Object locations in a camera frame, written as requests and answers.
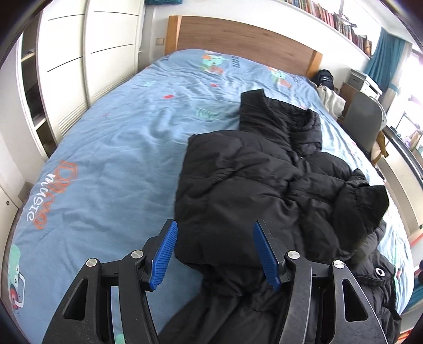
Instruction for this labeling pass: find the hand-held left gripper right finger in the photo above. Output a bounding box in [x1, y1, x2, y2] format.
[252, 220, 389, 344]

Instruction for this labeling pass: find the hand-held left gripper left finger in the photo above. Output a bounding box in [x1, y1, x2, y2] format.
[42, 219, 178, 344]

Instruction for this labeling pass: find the black puffer jacket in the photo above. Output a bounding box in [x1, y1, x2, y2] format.
[159, 89, 402, 344]

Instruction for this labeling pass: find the blue printed bed cover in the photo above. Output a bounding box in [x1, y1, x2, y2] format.
[7, 49, 415, 344]

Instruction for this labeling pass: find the white desk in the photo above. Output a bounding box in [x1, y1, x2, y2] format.
[377, 126, 423, 234]

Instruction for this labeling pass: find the brown garment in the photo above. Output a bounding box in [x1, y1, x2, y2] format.
[372, 127, 389, 166]

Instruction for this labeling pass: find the white cloth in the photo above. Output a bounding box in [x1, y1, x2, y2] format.
[315, 85, 346, 117]

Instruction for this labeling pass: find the grey chair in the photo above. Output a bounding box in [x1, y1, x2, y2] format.
[344, 90, 387, 153]

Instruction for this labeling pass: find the black backpack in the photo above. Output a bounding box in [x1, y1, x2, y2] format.
[314, 69, 335, 90]

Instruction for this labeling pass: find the white printer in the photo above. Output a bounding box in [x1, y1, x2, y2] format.
[348, 68, 383, 100]

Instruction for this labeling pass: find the wooden headboard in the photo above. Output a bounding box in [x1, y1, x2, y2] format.
[165, 15, 323, 79]

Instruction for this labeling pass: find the white wardrobe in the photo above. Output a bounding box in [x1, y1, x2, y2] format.
[16, 0, 146, 159]

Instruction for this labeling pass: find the teal curtain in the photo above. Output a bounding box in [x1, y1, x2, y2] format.
[364, 26, 409, 97]

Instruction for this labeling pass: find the row of books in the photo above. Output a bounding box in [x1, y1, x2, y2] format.
[284, 0, 373, 55]

